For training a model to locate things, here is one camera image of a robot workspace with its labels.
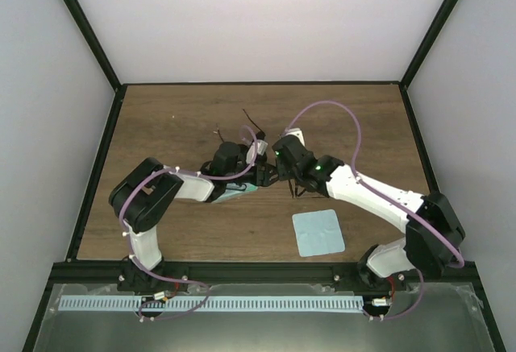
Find gold-trimmed black sunglasses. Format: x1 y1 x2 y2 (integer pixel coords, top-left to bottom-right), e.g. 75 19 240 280
288 179 307 199

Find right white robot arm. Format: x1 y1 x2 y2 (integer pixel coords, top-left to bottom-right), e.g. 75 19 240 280
273 135 465 290

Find purple cable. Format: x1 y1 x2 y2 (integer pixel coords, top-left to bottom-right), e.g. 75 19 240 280
284 101 465 321
119 125 260 323

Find white slotted cable duct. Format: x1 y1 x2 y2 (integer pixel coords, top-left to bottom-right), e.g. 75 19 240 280
58 295 364 313

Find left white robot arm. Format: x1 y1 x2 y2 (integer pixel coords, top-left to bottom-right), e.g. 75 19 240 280
108 139 278 291

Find light blue cloth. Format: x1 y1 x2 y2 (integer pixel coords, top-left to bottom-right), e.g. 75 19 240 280
217 182 253 202
292 209 346 258

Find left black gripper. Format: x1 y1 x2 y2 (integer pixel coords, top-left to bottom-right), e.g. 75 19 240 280
225 159 277 186

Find black aluminium frame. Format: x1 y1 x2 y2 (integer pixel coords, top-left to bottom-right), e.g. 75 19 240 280
22 0 507 352

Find round black sunglasses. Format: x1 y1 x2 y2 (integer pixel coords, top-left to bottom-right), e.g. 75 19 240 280
238 108 266 147

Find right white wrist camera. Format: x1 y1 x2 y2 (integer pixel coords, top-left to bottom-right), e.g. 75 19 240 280
284 127 305 145

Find grey metal front plate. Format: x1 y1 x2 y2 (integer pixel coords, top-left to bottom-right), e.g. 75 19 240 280
35 284 495 351

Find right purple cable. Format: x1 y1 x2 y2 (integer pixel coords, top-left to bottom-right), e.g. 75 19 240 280
284 101 465 321

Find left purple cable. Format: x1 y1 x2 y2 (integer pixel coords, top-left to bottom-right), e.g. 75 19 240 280
119 125 260 323

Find grey glasses case green lining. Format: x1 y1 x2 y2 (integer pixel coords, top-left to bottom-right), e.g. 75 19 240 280
209 180 259 205

